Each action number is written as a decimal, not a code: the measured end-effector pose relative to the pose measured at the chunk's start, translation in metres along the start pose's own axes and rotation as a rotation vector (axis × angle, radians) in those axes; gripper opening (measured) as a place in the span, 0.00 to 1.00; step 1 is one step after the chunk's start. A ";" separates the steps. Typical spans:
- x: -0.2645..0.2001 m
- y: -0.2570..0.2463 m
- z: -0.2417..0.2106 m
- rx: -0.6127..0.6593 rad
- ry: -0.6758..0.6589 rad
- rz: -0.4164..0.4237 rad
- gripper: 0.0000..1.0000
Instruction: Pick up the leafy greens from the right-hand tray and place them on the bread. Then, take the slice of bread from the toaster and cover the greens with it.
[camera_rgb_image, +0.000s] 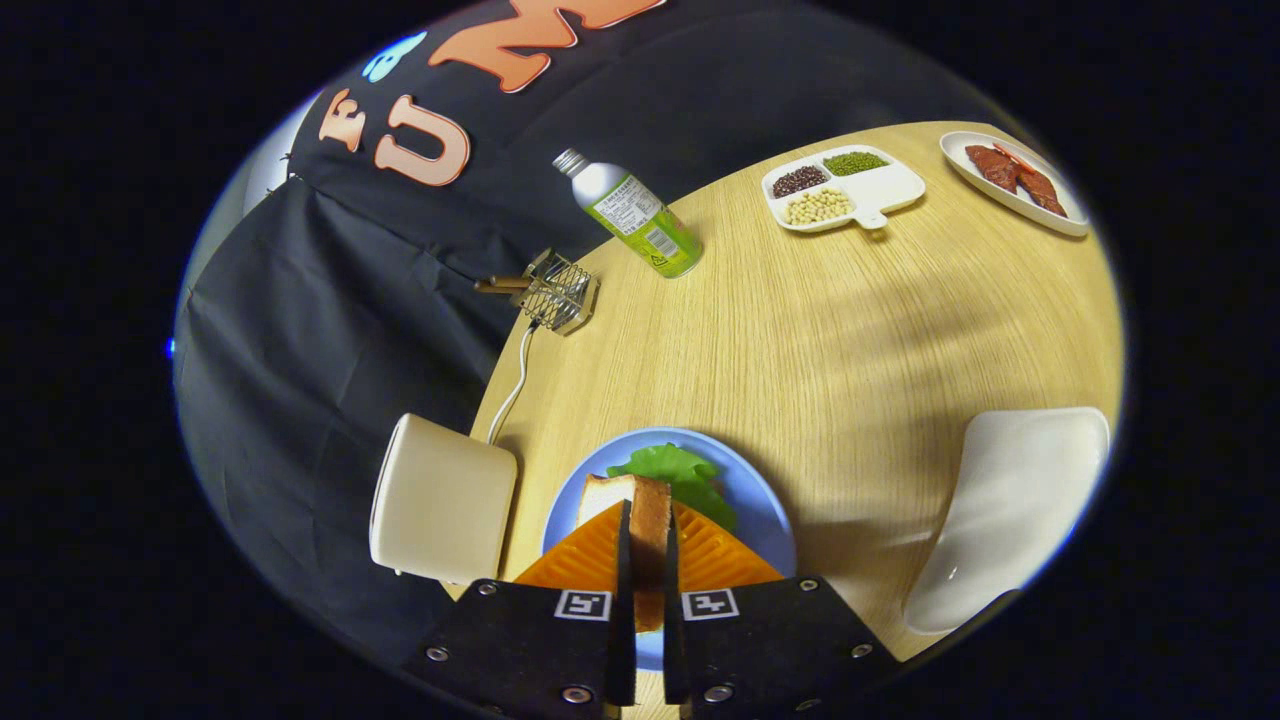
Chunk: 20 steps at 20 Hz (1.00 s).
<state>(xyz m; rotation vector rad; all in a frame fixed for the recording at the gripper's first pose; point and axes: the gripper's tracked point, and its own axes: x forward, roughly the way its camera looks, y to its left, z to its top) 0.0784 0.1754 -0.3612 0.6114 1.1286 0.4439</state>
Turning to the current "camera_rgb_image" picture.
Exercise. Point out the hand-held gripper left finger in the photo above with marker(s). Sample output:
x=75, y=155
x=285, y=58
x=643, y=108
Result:
x=624, y=620

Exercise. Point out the white oval plate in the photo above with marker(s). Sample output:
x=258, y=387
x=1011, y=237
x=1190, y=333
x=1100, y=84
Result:
x=1010, y=195

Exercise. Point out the toasted bread slice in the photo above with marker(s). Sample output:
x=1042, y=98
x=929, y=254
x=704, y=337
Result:
x=650, y=530

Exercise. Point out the white divided dish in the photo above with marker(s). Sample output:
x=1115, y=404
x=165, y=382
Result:
x=885, y=188

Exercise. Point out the dark red meat slice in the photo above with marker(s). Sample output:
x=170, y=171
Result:
x=1042, y=190
x=993, y=165

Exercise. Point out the blue round plate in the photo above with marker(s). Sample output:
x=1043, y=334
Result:
x=755, y=500

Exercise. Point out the black backdrop cloth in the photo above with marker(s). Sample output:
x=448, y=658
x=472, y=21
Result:
x=330, y=330

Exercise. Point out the green lettuce leaf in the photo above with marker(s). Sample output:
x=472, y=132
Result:
x=680, y=470

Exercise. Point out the orange-red food strip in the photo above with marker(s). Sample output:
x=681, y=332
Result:
x=1012, y=155

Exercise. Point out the heap of green mung beans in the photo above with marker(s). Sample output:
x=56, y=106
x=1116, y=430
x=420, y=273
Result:
x=855, y=162

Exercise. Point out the silver bottle with green label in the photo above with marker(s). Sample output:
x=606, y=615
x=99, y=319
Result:
x=640, y=220

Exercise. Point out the white toaster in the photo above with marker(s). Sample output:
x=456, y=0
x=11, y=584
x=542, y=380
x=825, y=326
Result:
x=440, y=500

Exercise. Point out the white rounded square plate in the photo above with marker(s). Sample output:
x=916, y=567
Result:
x=1010, y=500

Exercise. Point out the heap of red beans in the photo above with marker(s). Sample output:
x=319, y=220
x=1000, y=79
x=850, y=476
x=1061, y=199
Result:
x=798, y=181

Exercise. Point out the heap of yellow soybeans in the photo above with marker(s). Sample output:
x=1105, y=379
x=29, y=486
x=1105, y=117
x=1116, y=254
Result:
x=818, y=206

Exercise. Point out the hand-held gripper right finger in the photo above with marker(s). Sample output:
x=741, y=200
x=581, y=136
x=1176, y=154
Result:
x=672, y=620

